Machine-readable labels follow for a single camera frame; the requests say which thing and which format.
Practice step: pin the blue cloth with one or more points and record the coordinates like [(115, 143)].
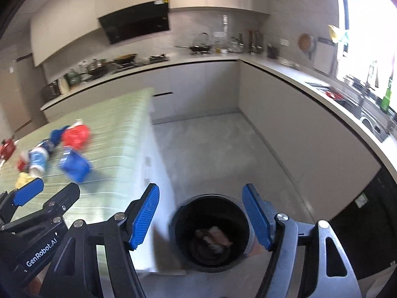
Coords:
[(57, 135)]

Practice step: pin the steel faucet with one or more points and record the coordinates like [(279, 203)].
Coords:
[(369, 80)]

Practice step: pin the dark utensil holder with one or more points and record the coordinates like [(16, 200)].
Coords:
[(272, 52)]

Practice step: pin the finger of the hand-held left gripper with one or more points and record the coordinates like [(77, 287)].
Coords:
[(28, 191), (66, 195)]

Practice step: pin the green pot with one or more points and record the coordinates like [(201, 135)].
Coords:
[(73, 78)]

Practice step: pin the black countertop appliance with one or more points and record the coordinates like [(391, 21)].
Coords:
[(49, 90)]

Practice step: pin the white wall socket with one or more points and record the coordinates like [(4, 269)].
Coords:
[(283, 41)]

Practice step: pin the white cutting board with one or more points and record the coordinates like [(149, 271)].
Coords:
[(322, 54)]

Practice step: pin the bright window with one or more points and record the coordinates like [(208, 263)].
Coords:
[(369, 21)]

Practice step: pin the red orange bag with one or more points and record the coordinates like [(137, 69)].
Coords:
[(6, 150)]

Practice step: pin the white base cabinets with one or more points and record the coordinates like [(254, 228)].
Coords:
[(201, 90)]

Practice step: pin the black pan with lid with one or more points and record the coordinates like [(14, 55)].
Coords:
[(96, 72)]

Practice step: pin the green bottle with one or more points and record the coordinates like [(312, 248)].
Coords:
[(386, 96)]

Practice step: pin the red plastic bag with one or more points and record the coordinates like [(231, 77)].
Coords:
[(76, 136)]

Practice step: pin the black built-in appliance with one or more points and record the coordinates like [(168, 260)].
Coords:
[(372, 223)]

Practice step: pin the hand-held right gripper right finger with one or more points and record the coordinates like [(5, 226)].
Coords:
[(256, 217)]

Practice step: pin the white jug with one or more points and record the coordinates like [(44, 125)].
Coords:
[(63, 87)]

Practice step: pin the glass pan lid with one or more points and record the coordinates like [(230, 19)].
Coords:
[(201, 39)]

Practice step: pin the steel utensil rack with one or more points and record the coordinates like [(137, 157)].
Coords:
[(256, 45)]

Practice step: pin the black range hood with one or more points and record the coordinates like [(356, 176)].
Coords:
[(133, 24)]

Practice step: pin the small red wrapper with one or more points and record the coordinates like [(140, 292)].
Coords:
[(22, 164)]

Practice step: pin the cluster of condiment bottles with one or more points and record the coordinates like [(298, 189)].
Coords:
[(231, 45)]

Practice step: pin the brown door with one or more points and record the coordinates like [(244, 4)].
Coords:
[(24, 99)]

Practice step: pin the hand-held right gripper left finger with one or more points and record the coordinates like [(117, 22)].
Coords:
[(144, 217)]

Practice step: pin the green striped tablecloth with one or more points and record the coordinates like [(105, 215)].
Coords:
[(118, 130)]

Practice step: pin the black round trash bin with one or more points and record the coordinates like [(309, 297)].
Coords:
[(186, 232)]

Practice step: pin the yellow hanging cloth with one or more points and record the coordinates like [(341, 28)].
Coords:
[(335, 32)]

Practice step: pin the steel kitchen sink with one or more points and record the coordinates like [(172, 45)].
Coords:
[(350, 102)]

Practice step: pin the black gas stove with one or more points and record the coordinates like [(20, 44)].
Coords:
[(139, 63)]

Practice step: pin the beige wall cabinets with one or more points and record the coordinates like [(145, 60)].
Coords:
[(68, 21)]

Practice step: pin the black frying pan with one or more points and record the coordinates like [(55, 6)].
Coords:
[(198, 49)]

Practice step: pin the white table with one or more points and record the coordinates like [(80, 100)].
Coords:
[(161, 167)]

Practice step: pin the white dish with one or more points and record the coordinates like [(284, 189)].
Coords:
[(288, 63)]

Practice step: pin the pinkish crumpled wrapper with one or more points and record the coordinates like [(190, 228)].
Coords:
[(214, 237)]

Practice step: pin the black wok on stove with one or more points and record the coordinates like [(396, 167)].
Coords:
[(125, 57)]

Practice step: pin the round wooden trivet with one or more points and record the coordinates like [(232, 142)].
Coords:
[(305, 42)]

